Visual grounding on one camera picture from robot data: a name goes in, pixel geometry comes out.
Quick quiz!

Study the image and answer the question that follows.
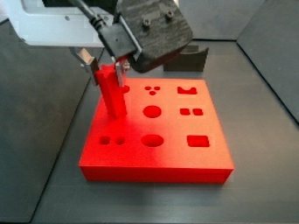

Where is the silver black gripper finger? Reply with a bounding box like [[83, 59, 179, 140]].
[[70, 47, 99, 86]]

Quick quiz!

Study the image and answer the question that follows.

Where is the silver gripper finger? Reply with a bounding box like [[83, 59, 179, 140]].
[[115, 60, 131, 87]]

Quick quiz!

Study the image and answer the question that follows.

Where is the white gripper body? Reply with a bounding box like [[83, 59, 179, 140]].
[[2, 0, 103, 47]]

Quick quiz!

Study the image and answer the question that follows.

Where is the red star-shaped peg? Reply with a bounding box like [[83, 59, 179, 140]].
[[96, 65, 127, 118]]

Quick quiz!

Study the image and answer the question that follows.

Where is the red shape sorting board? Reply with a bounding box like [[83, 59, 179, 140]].
[[79, 78, 234, 184]]

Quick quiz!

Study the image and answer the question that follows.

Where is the black curved holder stand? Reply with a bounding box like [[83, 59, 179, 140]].
[[163, 45, 210, 72]]

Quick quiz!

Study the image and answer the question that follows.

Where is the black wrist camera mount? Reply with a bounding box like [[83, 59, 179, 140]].
[[98, 0, 193, 73]]

